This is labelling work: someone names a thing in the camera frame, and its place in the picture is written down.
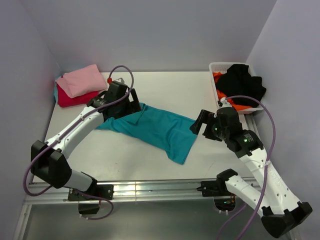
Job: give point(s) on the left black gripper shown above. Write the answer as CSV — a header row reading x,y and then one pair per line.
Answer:
x,y
134,107

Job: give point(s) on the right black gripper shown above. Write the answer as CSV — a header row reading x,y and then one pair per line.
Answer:
x,y
205,116

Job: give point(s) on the teal t shirt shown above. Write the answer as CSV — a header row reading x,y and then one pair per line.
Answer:
x,y
163,129

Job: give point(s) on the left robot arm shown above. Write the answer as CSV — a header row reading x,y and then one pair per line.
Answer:
x,y
50,158

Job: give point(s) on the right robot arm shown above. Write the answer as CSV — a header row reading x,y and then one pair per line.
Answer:
x,y
279,208

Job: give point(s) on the orange t shirt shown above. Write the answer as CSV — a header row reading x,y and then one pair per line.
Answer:
x,y
237,105

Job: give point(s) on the black t shirt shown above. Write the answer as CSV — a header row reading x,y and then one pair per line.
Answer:
x,y
237,81

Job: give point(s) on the white plastic basket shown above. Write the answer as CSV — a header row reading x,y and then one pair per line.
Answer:
x,y
222,67

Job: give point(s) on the pink folded t shirt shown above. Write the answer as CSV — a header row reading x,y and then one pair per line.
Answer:
x,y
82,81

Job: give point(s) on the red folded t shirt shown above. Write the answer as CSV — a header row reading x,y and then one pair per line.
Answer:
x,y
64,101

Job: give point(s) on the light blue folded t shirt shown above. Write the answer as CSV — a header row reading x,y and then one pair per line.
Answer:
x,y
55,89

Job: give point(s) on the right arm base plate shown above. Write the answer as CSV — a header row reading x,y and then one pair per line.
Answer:
x,y
213,188

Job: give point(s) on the aluminium rail frame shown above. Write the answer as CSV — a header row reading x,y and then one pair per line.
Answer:
x,y
123,191

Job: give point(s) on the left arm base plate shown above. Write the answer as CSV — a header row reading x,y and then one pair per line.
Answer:
x,y
104,191

